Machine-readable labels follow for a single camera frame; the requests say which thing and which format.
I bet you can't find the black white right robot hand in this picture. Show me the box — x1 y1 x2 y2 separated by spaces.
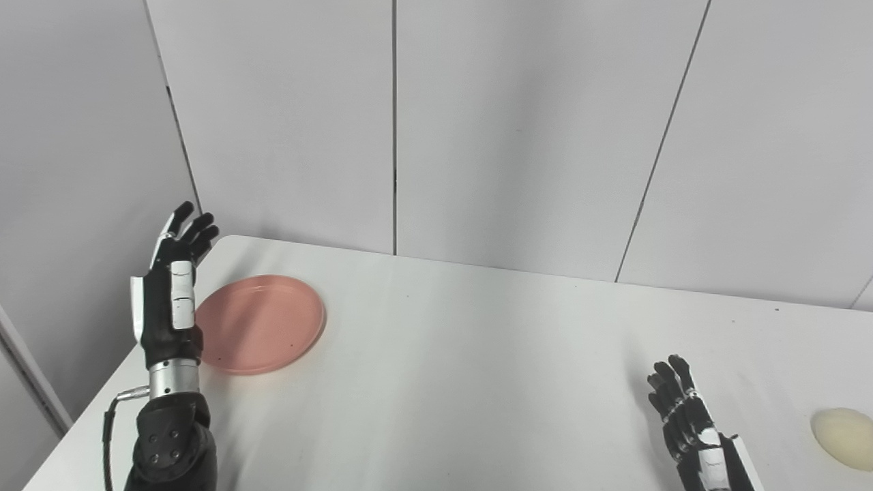
647 355 766 491

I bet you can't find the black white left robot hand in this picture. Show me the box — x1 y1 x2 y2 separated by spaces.
130 201 220 372

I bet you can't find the pink round plate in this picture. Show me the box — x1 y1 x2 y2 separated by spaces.
194 274 327 376

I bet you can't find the pale yellow steamed bun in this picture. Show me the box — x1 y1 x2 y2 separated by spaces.
810 408 873 473

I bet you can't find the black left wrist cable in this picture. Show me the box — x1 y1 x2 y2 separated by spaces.
102 385 151 491

